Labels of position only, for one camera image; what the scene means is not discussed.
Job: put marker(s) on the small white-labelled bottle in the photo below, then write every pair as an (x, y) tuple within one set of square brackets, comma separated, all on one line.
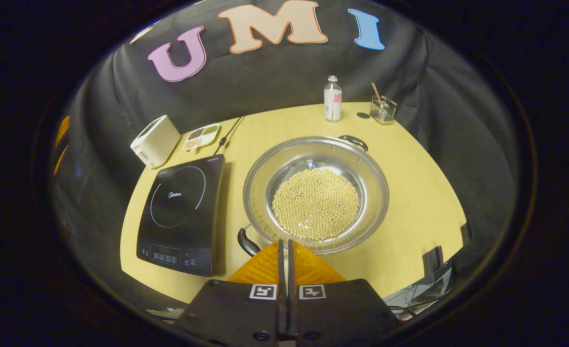
[(332, 101)]

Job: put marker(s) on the cream white toaster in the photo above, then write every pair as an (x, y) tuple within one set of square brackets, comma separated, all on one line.
[(156, 142)]

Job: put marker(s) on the glass jar with wooden stick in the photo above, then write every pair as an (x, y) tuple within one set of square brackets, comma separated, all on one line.
[(383, 111)]

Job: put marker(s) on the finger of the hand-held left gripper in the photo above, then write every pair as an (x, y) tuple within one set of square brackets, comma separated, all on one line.
[(61, 140)]

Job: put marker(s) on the black induction cooktop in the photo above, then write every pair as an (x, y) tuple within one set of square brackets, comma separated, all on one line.
[(178, 202)]

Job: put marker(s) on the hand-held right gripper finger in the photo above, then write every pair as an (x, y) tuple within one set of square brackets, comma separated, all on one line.
[(291, 270), (281, 270)]

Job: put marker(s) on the white divided dish of beans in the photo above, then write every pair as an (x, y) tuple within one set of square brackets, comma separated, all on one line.
[(201, 136)]

